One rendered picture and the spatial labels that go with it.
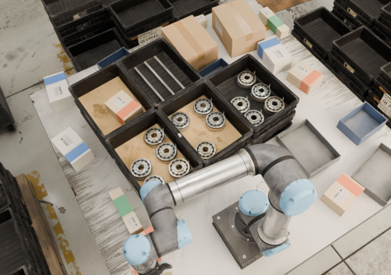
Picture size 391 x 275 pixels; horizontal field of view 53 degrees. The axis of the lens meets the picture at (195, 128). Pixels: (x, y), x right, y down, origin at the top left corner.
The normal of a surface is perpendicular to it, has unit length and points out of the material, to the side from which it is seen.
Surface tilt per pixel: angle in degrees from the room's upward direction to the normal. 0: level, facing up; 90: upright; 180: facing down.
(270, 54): 0
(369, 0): 0
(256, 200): 10
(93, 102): 0
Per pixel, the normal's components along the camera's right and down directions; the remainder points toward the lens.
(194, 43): -0.04, -0.54
